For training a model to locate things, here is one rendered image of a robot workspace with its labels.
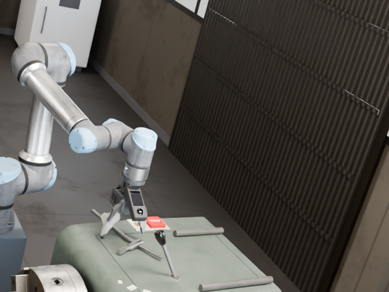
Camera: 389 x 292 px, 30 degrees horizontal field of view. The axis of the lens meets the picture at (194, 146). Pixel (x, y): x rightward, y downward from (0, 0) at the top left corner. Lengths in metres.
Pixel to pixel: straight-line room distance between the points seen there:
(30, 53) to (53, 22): 5.85
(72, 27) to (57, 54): 5.84
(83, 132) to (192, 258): 0.55
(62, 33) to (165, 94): 1.73
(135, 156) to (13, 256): 0.64
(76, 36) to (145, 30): 1.00
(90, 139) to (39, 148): 0.43
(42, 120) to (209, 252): 0.72
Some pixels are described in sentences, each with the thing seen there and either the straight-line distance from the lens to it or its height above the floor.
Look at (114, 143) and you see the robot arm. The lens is 2.22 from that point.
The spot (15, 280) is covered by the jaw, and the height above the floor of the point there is 1.19.
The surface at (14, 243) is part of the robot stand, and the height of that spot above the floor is 1.08.
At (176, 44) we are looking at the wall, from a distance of 6.98.
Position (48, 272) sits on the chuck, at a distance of 2.14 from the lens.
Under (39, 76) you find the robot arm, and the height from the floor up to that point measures 1.68.
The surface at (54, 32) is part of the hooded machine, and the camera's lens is 8.25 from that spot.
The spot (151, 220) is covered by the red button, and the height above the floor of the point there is 1.27.
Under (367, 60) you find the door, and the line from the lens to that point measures 4.70.
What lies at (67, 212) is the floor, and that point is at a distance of 5.21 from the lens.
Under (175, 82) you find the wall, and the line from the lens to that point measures 6.91.
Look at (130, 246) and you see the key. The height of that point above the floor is 1.27.
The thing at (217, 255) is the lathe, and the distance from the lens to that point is 2.42.
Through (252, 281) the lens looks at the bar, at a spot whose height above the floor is 1.27.
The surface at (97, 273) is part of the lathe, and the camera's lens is 2.18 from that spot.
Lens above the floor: 2.36
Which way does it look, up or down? 19 degrees down
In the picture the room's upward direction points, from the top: 16 degrees clockwise
